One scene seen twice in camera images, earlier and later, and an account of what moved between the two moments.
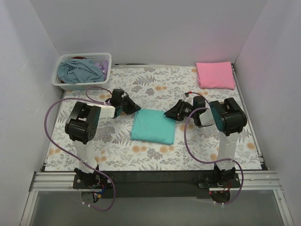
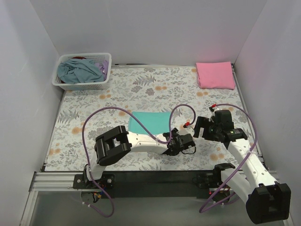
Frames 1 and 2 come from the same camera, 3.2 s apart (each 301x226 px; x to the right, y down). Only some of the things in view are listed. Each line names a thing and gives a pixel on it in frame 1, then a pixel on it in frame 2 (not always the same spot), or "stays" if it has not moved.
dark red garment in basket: [79, 57] stays
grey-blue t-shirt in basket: [79, 71] stays
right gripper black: [179, 111] -> [204, 128]
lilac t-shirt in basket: [104, 66] stays
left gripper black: [127, 105] -> [186, 140]
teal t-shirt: [153, 125] stays
